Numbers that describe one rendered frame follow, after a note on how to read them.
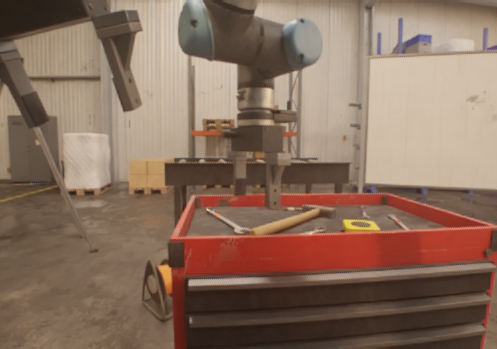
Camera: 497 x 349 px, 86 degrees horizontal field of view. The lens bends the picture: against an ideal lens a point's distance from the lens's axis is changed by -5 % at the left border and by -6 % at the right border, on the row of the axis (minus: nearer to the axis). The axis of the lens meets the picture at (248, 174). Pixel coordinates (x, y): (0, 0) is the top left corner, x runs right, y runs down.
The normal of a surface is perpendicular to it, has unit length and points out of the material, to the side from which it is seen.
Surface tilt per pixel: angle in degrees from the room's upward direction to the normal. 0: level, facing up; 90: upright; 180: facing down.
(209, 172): 90
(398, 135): 90
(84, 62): 90
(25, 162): 90
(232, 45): 131
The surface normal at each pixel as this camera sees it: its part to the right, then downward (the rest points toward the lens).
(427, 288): 0.11, 0.11
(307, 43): 0.51, 0.10
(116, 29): -0.05, 0.49
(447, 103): -0.32, 0.10
